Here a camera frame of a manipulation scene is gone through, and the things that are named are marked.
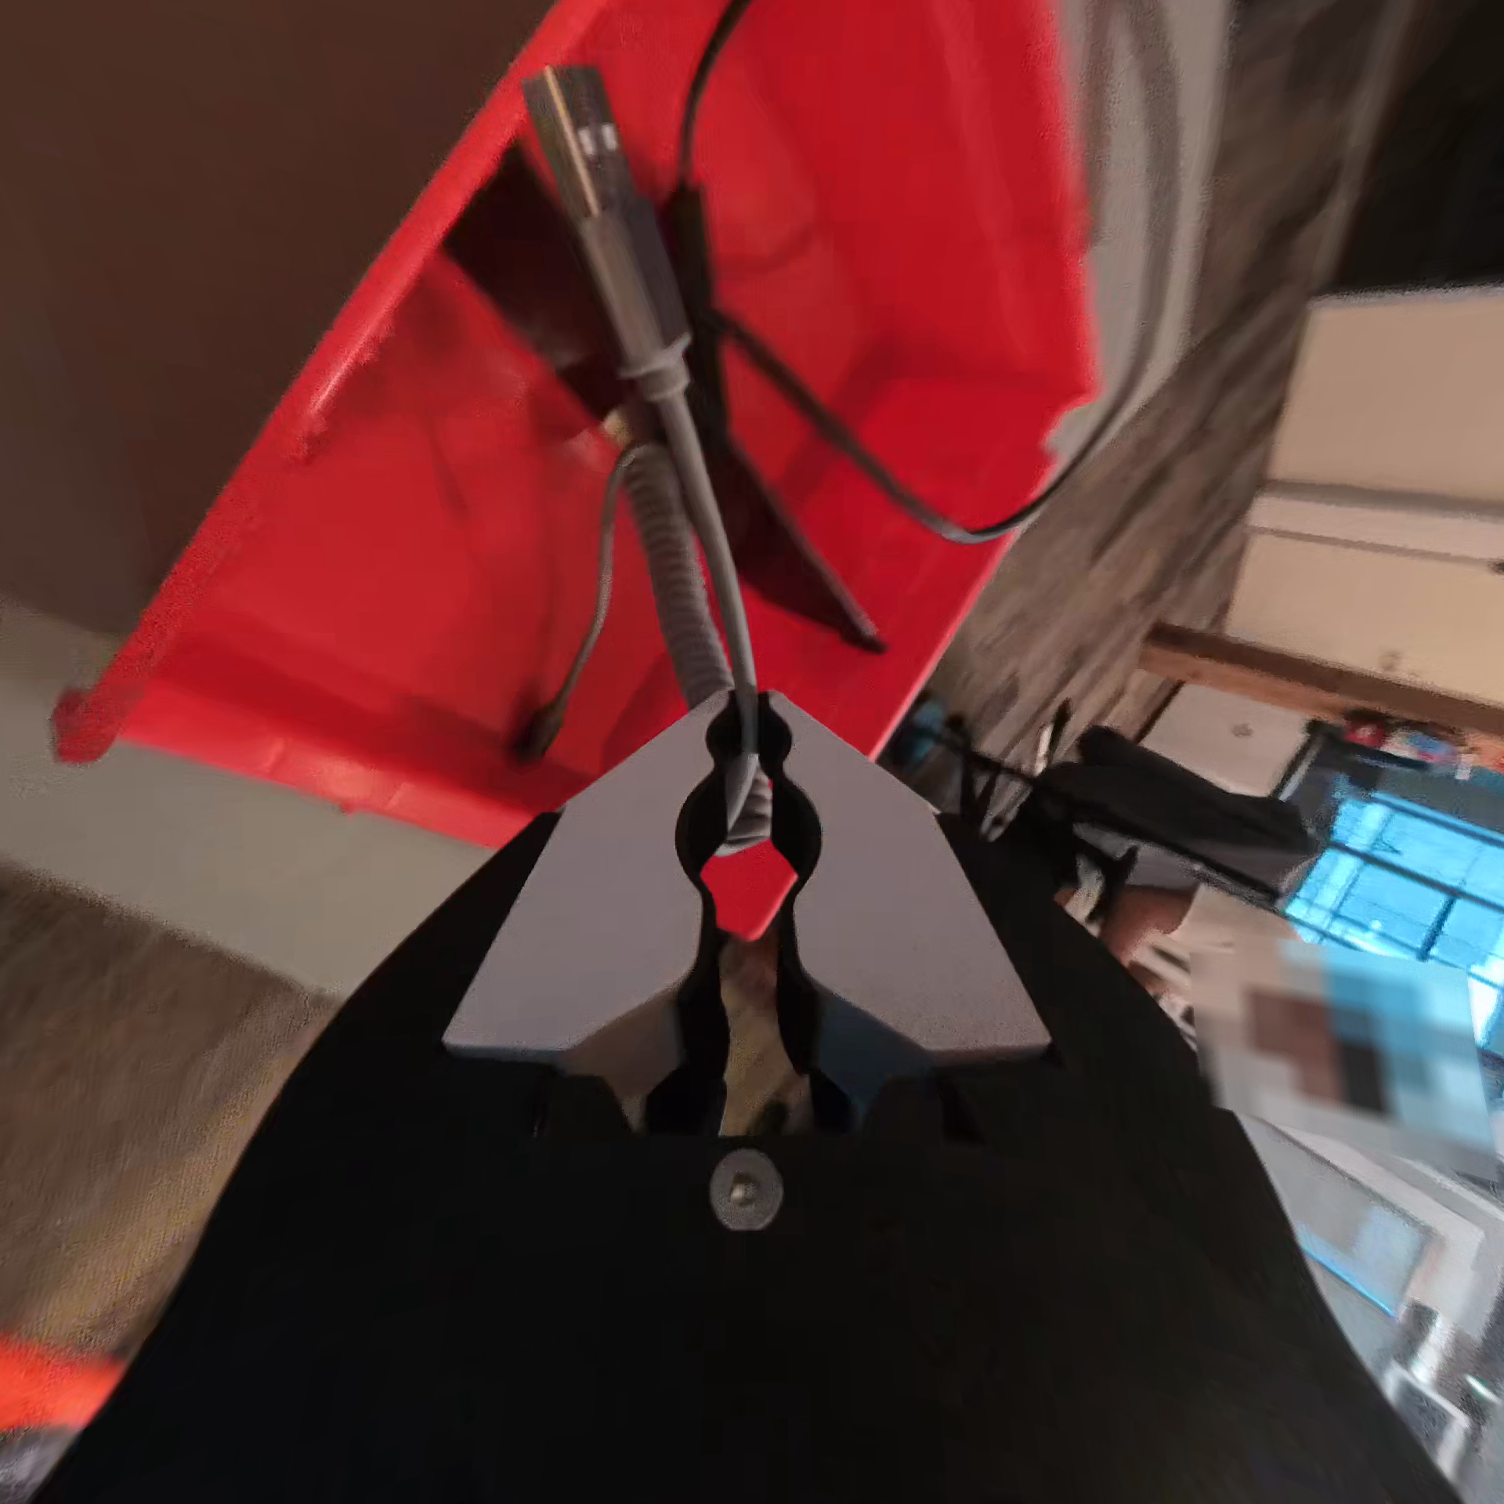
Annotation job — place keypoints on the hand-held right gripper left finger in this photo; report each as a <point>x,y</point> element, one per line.
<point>587,917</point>

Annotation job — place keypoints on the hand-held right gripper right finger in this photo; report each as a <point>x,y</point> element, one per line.
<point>904,928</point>

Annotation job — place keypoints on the red plastic bin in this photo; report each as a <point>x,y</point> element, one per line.
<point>353,564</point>

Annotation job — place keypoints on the large window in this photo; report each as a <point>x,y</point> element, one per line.
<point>1386,869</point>

